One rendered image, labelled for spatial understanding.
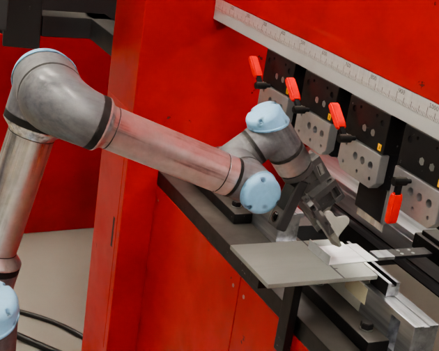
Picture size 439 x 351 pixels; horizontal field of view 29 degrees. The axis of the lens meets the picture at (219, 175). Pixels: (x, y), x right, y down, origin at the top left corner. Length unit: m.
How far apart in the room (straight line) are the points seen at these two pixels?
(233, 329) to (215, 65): 0.81
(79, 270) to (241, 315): 1.82
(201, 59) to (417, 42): 0.97
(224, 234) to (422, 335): 0.66
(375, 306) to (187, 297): 0.74
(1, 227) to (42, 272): 2.22
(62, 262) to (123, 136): 2.52
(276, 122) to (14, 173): 0.50
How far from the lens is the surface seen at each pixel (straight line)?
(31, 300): 3.61
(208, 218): 2.30
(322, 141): 1.97
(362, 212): 1.92
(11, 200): 1.60
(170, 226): 2.52
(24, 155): 1.57
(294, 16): 2.11
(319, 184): 1.78
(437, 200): 1.65
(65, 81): 1.44
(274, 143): 1.67
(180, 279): 2.47
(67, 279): 3.79
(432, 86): 1.67
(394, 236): 2.21
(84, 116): 1.41
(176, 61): 2.51
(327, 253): 1.85
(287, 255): 1.86
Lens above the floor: 1.77
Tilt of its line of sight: 20 degrees down
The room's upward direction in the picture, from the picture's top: 9 degrees clockwise
